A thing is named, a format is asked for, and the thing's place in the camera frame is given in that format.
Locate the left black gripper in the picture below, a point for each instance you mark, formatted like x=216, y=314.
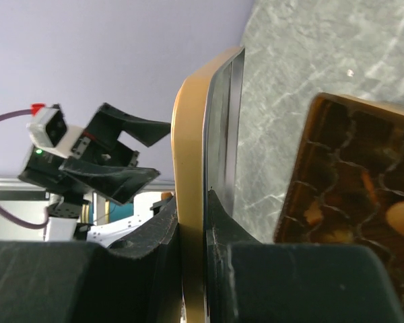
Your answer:
x=99, y=162

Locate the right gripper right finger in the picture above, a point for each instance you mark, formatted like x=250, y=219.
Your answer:
x=248, y=281

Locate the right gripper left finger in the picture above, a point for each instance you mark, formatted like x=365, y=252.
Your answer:
x=137, y=279

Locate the silver tin lid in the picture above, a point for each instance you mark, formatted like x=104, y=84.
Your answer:
x=204, y=141

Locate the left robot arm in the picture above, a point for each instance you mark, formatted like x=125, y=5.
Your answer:
x=68, y=215

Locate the gold cookie tin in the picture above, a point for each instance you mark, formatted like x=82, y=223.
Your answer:
x=347, y=185

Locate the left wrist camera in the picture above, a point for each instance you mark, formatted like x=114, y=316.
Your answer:
x=50, y=132

